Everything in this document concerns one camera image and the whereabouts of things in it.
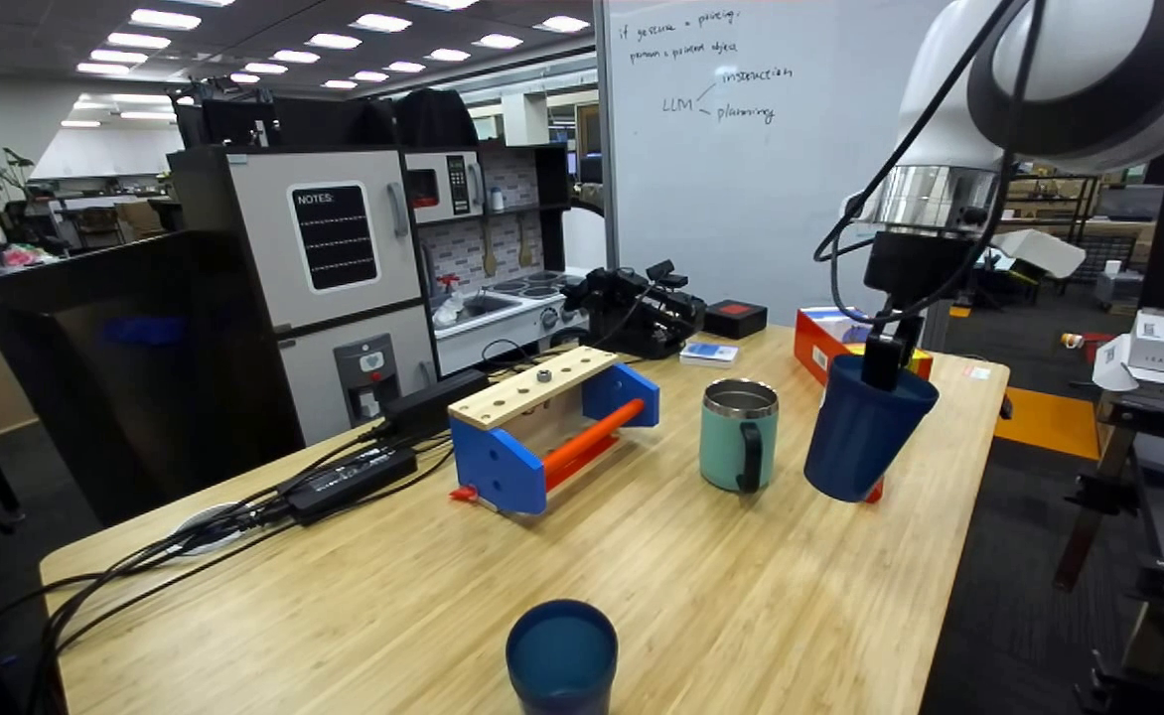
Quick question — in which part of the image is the orange box of cards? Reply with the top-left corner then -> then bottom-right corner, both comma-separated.
790,303 -> 937,389

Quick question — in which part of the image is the black power cable bundle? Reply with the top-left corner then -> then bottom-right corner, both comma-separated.
30,431 -> 459,715

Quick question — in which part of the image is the background shelving with boxes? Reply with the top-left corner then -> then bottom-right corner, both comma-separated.
992,163 -> 1164,275

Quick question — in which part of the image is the wooden block in blue holder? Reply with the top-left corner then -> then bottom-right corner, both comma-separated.
449,347 -> 664,521

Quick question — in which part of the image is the white oven with black window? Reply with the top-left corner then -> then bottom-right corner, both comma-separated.
166,141 -> 431,337

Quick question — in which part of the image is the black adapter block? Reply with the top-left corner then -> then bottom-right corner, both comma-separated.
378,369 -> 493,446

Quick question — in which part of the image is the white lower cabinet unit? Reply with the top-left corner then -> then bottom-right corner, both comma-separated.
275,303 -> 445,447

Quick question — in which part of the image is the small white microwave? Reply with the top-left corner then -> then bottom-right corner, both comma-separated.
396,145 -> 493,229

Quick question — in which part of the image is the blue and white card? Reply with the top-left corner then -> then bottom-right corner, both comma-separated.
674,337 -> 742,369

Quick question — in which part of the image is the teal metal mug black handle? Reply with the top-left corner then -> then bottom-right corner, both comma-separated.
694,376 -> 782,498

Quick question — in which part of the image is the black machine atop cabinet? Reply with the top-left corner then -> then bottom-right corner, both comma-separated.
174,89 -> 484,153

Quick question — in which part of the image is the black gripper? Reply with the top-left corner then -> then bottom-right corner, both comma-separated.
862,229 -> 992,394

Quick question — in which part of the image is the tall blue cup with sticker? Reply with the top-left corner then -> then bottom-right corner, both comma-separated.
800,352 -> 942,507

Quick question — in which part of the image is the black camera gear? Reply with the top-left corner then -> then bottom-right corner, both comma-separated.
566,257 -> 712,363

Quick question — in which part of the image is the white toy sink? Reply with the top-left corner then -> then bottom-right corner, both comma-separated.
431,270 -> 571,381

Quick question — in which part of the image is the short blue cup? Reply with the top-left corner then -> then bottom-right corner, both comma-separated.
505,597 -> 620,715

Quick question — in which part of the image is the whiteboard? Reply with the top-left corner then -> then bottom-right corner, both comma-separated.
594,0 -> 968,349

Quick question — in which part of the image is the black power brick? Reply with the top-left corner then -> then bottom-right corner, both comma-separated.
281,437 -> 423,528

